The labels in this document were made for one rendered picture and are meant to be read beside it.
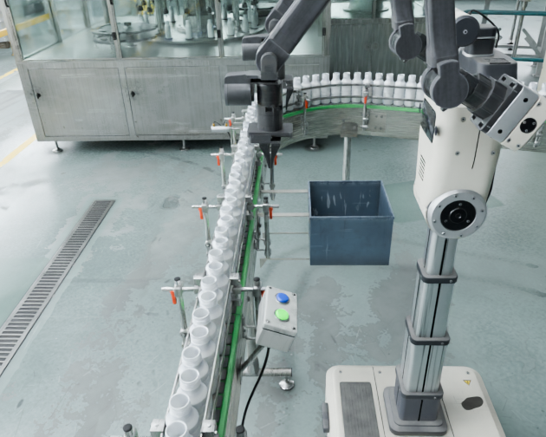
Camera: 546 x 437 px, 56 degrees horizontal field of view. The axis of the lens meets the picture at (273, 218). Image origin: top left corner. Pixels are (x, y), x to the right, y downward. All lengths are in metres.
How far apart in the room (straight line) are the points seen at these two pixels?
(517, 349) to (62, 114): 4.23
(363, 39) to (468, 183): 5.26
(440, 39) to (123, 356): 2.20
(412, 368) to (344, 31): 5.18
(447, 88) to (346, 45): 5.49
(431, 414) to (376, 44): 5.21
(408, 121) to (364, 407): 1.59
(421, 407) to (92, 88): 4.02
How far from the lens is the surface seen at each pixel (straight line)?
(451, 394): 2.26
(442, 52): 1.16
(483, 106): 1.20
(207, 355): 1.11
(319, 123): 2.99
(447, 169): 1.41
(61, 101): 5.23
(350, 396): 2.17
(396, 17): 1.59
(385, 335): 2.82
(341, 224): 1.92
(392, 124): 3.01
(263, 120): 1.15
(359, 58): 6.66
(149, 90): 4.91
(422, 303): 1.72
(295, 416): 2.43
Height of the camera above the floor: 1.89
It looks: 30 degrees down
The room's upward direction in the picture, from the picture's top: 2 degrees counter-clockwise
